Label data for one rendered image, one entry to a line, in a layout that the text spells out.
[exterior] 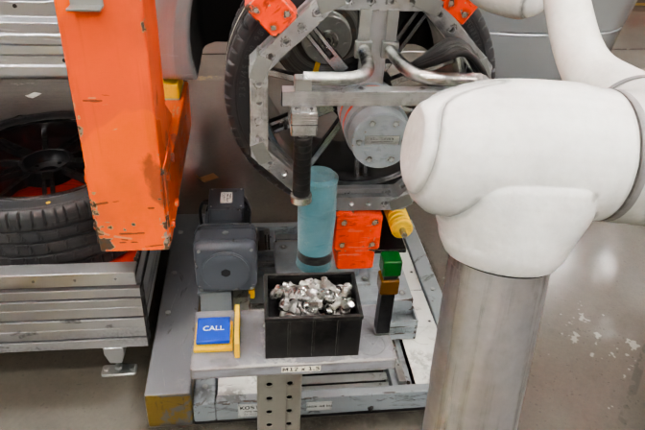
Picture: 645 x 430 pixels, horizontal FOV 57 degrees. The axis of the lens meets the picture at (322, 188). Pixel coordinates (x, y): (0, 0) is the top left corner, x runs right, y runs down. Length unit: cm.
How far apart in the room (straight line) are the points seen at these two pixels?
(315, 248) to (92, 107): 57
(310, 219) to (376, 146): 23
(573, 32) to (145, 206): 96
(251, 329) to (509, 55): 114
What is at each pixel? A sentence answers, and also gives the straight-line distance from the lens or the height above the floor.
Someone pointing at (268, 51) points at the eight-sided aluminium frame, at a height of 99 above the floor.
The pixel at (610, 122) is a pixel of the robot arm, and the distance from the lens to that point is 58.
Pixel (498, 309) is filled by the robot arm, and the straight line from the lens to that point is 60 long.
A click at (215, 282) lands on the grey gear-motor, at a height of 29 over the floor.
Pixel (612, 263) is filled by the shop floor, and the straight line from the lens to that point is 258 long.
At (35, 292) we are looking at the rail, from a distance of 172.
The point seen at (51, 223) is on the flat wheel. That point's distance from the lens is 173.
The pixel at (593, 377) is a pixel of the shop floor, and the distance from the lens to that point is 207.
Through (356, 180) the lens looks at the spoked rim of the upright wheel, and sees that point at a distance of 154.
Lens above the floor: 140
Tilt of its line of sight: 32 degrees down
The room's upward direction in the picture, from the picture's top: 3 degrees clockwise
